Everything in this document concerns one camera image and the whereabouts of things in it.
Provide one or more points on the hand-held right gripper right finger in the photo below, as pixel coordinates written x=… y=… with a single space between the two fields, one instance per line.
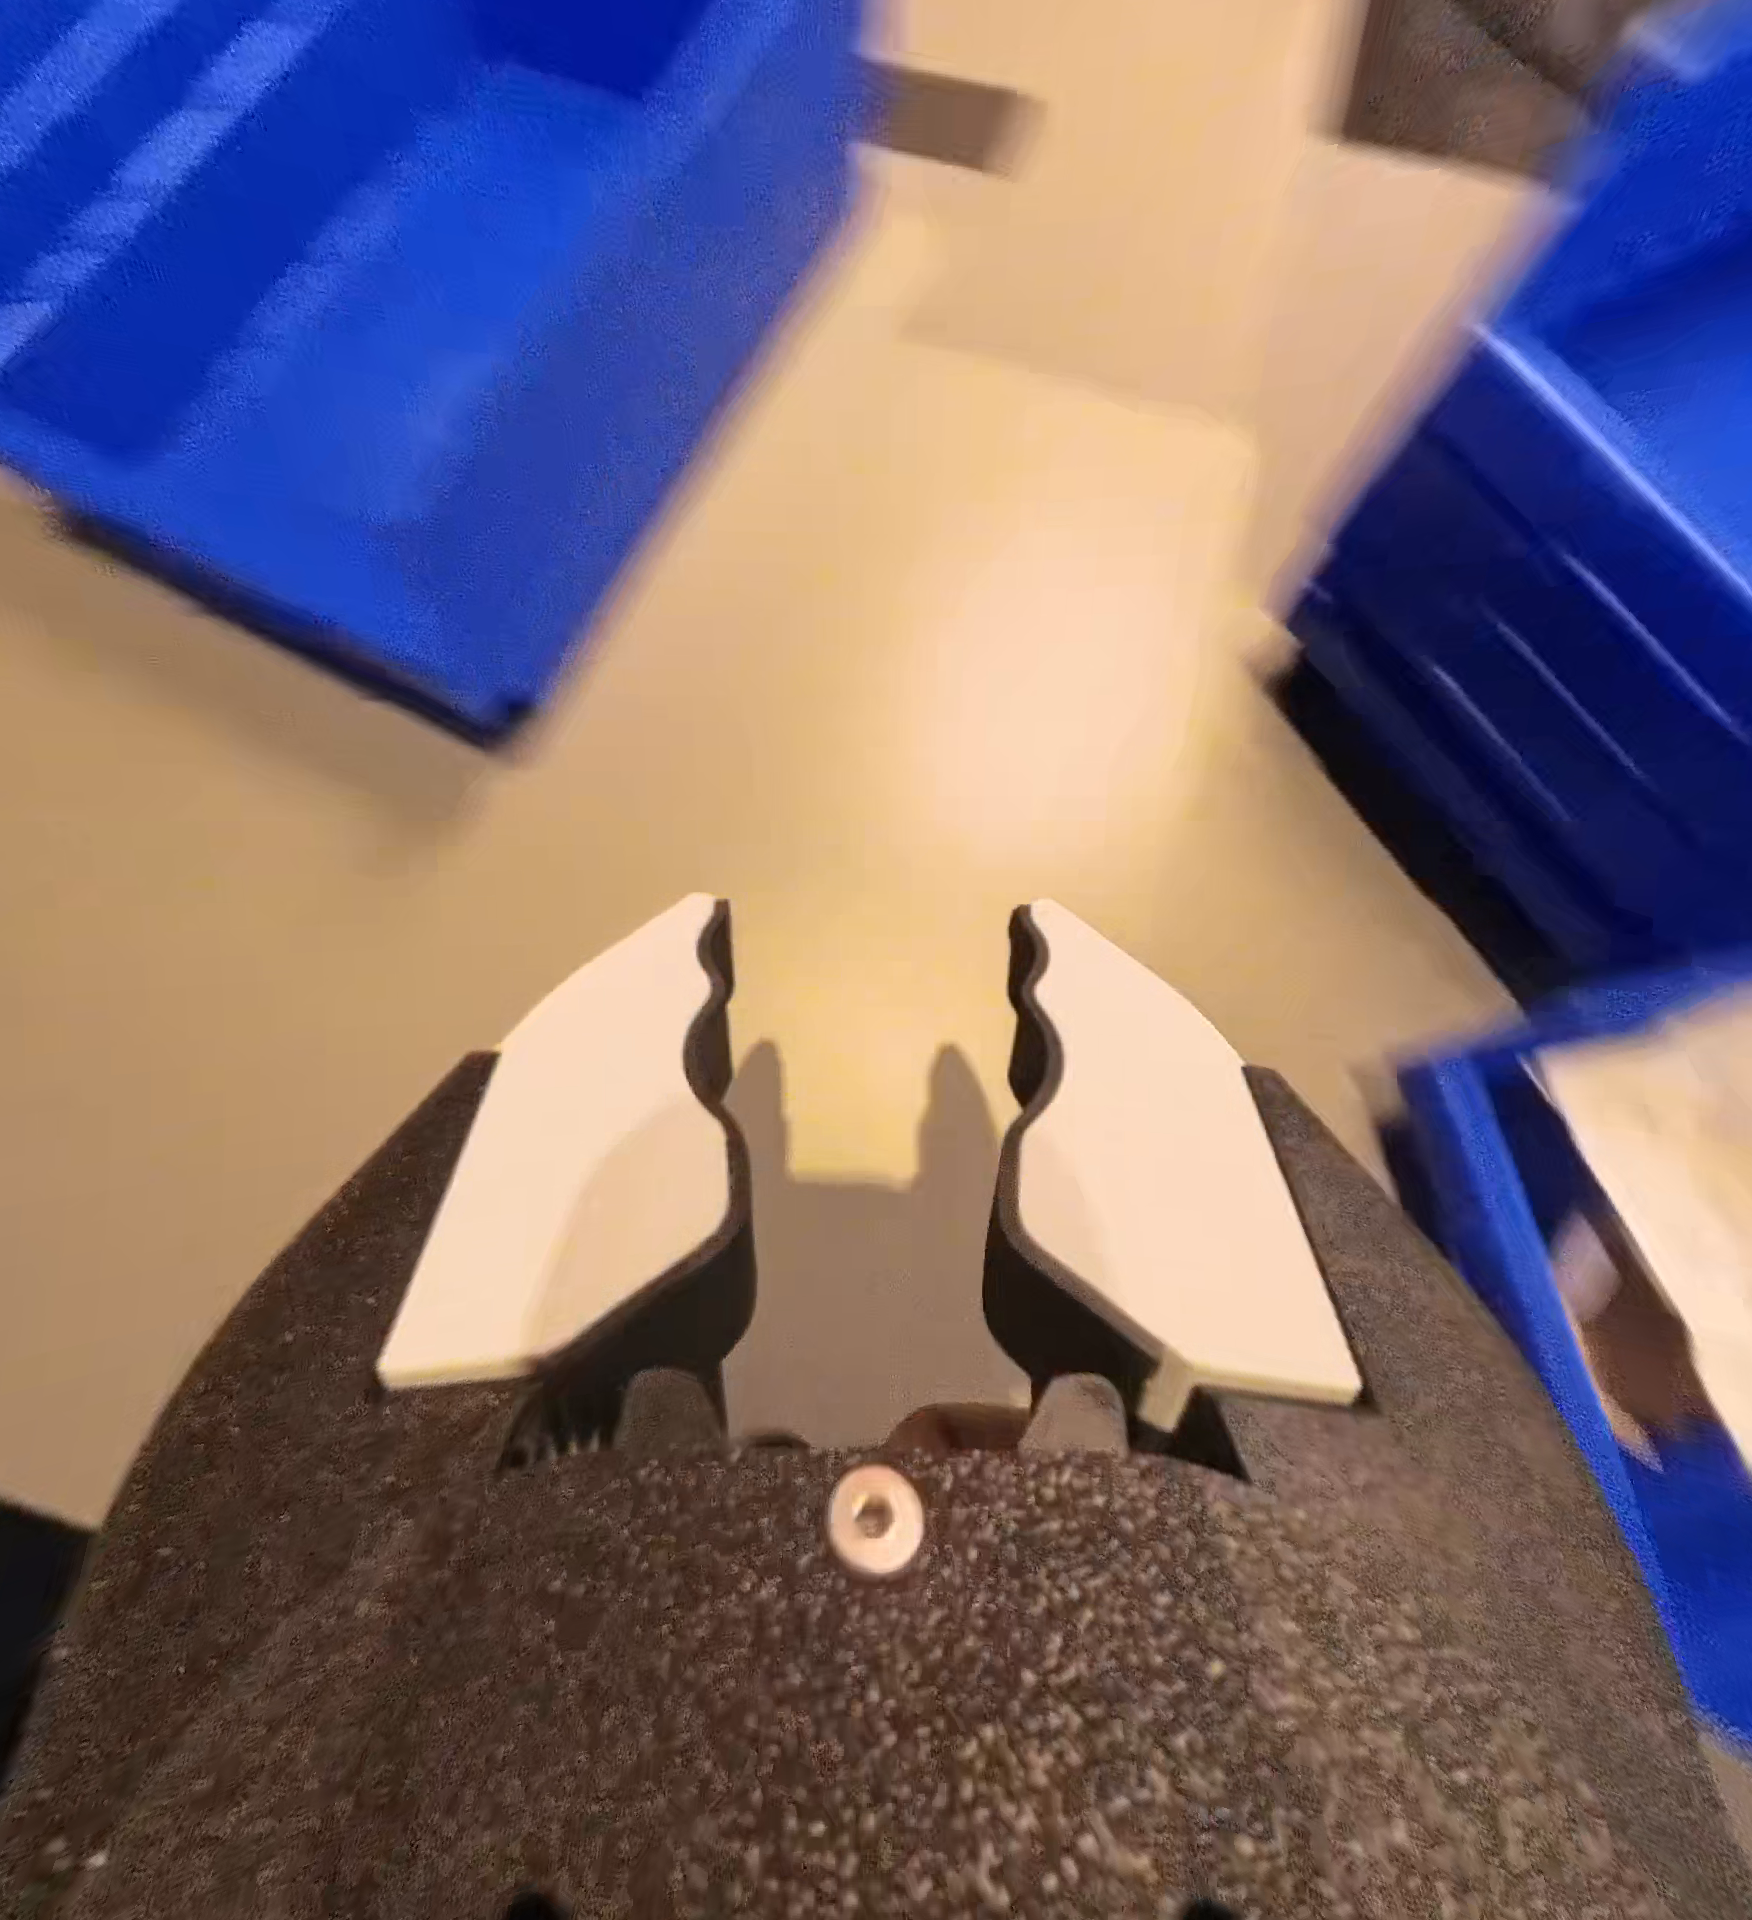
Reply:
x=1161 y=1201

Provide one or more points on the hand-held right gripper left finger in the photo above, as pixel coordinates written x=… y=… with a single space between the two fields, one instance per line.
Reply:
x=561 y=1185

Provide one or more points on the printed white paper bag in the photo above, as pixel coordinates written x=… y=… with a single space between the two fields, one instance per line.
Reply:
x=1716 y=1201

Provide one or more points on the blue plastic bin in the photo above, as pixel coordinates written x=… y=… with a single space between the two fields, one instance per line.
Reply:
x=366 y=301
x=1716 y=1590
x=1642 y=599

